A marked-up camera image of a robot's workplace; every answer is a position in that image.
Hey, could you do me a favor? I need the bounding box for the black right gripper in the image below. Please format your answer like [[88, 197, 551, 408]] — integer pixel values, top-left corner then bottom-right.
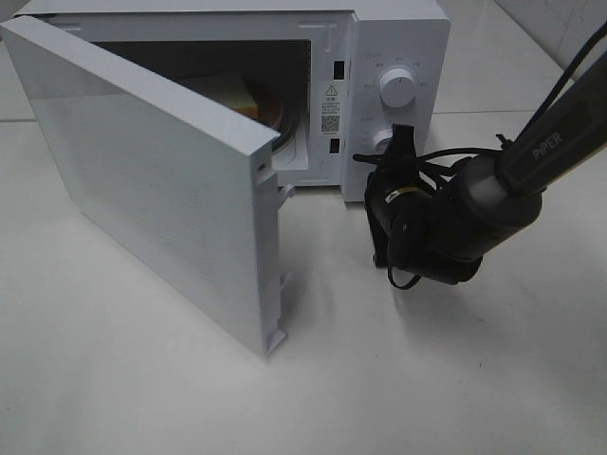
[[364, 124, 432, 265]]

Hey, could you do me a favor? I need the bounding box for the white microwave door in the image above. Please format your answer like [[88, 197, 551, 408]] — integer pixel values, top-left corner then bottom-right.
[[1, 16, 294, 356]]

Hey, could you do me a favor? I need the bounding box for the pink round plate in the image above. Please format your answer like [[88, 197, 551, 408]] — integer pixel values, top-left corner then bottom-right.
[[245, 80, 285, 131]]

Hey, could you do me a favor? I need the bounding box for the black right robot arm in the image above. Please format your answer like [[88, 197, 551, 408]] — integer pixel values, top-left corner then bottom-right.
[[354, 59, 606, 289]]

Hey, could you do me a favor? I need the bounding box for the white microwave knob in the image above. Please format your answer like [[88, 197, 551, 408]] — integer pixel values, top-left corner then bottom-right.
[[379, 67, 416, 109], [372, 130, 393, 155]]

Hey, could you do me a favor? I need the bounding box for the white microwave oven body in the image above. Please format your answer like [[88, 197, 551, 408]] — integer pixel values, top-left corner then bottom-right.
[[20, 1, 450, 202]]

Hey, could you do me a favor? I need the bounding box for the white bread sandwich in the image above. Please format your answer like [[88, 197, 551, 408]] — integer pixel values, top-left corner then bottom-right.
[[183, 73, 259, 119]]

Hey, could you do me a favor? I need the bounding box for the white adjacent table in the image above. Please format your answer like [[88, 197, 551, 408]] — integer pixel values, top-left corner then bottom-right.
[[435, 0, 598, 115]]

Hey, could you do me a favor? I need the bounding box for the black camera cable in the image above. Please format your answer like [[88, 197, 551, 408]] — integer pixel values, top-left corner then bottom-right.
[[353, 21, 607, 289]]

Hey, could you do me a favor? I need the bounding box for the glass microwave turntable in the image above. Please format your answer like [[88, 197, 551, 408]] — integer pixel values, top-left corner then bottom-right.
[[272, 105, 301, 153]]

